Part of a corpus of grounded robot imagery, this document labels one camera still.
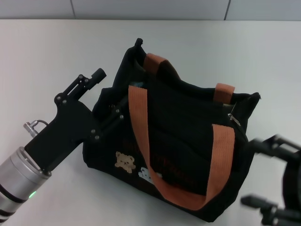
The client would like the silver metal zipper pull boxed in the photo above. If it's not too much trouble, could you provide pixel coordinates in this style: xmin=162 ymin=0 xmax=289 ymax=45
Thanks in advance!
xmin=227 ymin=113 xmax=241 ymax=127

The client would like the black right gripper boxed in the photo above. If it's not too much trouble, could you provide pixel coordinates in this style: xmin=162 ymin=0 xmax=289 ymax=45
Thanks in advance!
xmin=239 ymin=133 xmax=301 ymax=226

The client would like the black bag with orange handles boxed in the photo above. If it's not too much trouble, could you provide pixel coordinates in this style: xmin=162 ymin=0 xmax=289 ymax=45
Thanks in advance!
xmin=82 ymin=37 xmax=262 ymax=223

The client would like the left gripper cable with connector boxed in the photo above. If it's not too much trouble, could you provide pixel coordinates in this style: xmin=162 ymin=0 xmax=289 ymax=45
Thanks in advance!
xmin=22 ymin=119 xmax=50 ymax=132

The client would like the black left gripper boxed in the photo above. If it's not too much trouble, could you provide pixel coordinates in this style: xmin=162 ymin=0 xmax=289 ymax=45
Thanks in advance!
xmin=24 ymin=67 xmax=130 ymax=172

